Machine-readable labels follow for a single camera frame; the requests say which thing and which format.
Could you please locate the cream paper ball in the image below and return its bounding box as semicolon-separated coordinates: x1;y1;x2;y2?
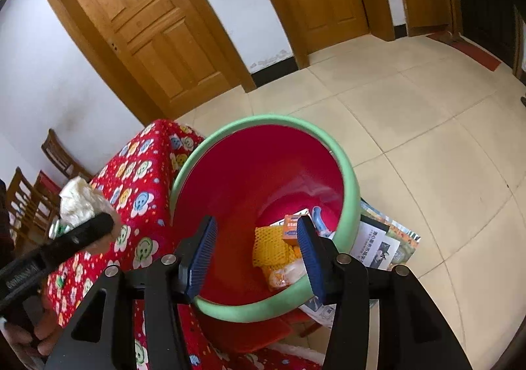
59;175;124;255

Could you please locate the blue plastic shoehorn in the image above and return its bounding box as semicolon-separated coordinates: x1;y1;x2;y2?
310;206;334;239

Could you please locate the orange snack packet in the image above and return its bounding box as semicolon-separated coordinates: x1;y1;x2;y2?
268;259;307;290

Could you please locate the orange cardboard box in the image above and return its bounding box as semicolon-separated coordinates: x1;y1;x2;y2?
282;216;303;246

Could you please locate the yellow foam net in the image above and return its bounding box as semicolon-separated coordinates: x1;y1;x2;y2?
252;226;301;270

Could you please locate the white cardboard box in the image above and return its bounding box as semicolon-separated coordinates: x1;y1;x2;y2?
270;208;310;227

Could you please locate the person's left hand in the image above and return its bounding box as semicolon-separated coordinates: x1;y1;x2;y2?
1;295;63;369

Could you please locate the wooden dining chair near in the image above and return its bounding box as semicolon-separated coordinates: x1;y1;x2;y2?
6;167;60;252

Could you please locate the wooden dining chair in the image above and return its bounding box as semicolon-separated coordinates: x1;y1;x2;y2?
41;129;93;182
6;167;60;252

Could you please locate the printed paper on floor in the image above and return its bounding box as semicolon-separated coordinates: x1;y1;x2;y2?
299;199;421;329

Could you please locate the wooden dining chair far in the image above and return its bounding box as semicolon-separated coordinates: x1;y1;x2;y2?
41;129;93;182

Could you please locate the red smiley flower tablecloth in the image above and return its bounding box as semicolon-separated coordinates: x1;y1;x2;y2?
45;120;322;369

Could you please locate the red bin with green rim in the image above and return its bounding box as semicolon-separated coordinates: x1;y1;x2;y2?
168;114;363;324

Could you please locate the wooden door centre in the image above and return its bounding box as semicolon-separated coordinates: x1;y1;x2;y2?
47;0;256;124

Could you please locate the green toy keychain figure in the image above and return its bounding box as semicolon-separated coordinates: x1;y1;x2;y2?
48;218;71;240

